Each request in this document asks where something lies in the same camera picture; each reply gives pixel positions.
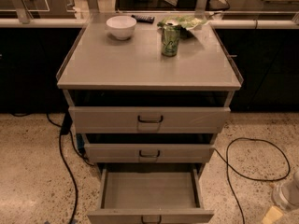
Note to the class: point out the grey drawer cabinet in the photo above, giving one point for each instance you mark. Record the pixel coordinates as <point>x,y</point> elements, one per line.
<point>101,70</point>

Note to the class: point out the white ceramic bowl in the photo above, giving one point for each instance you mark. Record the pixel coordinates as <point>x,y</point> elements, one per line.
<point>121,27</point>

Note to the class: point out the black remote control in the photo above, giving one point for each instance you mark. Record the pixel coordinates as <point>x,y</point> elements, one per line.
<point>143,19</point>

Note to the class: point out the grey top drawer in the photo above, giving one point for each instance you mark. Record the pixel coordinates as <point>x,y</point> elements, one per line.
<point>108,119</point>

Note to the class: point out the green soda can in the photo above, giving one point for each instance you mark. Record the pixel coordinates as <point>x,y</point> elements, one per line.
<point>170,38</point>

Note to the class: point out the grey drawer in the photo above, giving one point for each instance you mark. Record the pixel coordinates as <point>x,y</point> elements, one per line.
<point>108,119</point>
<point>149,153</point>
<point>150,194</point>

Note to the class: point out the green chip bag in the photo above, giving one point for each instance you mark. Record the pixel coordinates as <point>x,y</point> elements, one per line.
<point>186,22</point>

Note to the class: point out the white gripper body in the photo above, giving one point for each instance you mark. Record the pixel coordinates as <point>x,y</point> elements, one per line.
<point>287,194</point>

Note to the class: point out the grey middle drawer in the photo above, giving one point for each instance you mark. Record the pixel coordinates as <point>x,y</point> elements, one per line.
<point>149,153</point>

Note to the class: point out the white horizontal rail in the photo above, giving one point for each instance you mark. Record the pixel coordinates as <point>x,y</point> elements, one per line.
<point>218,24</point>

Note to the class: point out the grey bottom drawer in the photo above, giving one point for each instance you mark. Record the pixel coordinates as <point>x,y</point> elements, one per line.
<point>150,194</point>

